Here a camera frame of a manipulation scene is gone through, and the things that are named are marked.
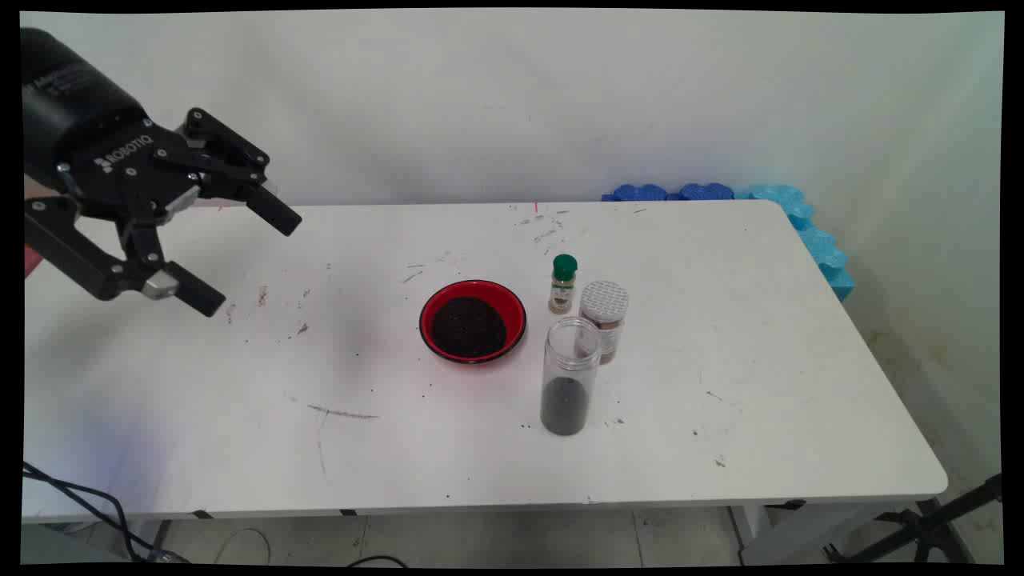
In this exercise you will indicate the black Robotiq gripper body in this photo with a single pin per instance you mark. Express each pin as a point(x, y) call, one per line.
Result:
point(120, 160)

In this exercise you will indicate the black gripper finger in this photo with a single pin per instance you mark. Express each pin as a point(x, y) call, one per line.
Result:
point(276, 212)
point(196, 292)

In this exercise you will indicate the clear plastic jar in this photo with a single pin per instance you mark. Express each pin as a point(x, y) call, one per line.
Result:
point(570, 352)

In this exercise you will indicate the black seeds batch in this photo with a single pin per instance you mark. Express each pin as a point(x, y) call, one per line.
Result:
point(566, 408)

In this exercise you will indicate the pink foam block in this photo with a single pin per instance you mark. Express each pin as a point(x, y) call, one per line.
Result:
point(30, 264)

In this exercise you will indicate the black seeds heap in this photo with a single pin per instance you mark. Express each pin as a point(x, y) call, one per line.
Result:
point(468, 328)

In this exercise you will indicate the white table leg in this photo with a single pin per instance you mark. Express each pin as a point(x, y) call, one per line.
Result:
point(148, 538)

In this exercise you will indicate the red bowl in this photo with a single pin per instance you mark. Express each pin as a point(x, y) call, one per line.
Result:
point(517, 308)

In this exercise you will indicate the small green-capped spice bottle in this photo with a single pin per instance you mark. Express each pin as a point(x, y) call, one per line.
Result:
point(562, 292)

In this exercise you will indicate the brown-filled jar patterned white lid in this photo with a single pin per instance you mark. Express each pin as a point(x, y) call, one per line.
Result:
point(610, 308)

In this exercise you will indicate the dark blue foam mat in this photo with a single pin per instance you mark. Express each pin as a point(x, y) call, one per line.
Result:
point(706, 191)
point(636, 193)

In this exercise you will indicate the light blue foam mat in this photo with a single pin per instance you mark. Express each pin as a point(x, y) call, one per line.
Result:
point(828, 260)

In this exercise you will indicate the black tripod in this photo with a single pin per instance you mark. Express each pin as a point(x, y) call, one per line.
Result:
point(928, 528)

